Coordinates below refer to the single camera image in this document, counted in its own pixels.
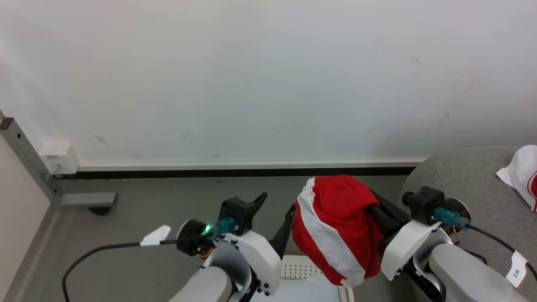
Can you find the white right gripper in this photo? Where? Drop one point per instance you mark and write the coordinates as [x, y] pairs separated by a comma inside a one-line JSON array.
[[407, 247]]

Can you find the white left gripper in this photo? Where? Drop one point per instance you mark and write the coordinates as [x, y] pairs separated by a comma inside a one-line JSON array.
[[256, 251]]

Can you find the red garment with white stripe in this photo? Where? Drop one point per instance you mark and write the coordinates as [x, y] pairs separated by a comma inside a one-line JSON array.
[[344, 218]]

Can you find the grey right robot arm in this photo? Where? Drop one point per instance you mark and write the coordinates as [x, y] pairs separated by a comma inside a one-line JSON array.
[[461, 272]]

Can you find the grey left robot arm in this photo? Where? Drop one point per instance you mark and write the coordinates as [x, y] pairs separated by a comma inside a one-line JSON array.
[[201, 287]]

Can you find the white perforated laundry basket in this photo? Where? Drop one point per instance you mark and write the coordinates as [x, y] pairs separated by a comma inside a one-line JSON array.
[[295, 268]]

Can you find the white and black baseboard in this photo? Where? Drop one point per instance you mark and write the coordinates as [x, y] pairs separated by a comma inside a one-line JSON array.
[[251, 167]]

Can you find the blank white paper tag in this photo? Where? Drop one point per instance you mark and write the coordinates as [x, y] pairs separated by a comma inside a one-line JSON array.
[[155, 237]]

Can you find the white paper tag with writing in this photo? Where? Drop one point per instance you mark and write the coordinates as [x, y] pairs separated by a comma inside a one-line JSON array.
[[517, 270]]

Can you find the white garment with red trim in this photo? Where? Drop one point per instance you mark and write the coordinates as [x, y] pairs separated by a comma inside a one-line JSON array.
[[520, 167]]

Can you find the black caster wheel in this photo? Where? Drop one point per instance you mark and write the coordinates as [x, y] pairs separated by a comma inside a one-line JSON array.
[[100, 210]]

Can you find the beige partition panel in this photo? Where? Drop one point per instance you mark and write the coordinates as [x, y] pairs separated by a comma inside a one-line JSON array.
[[16, 218]]

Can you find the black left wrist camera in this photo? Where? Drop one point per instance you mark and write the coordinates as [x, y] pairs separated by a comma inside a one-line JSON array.
[[237, 214]]

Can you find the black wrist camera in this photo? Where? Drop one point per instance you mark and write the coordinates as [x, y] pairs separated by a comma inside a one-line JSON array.
[[237, 214], [423, 203]]

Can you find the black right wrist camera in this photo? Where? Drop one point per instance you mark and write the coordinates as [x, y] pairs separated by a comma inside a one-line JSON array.
[[423, 203]]

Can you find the white wall socket box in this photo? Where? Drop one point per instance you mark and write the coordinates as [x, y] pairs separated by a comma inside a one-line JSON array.
[[61, 158]]

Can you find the grey metal frame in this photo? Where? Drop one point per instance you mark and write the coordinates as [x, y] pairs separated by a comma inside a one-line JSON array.
[[29, 159]]

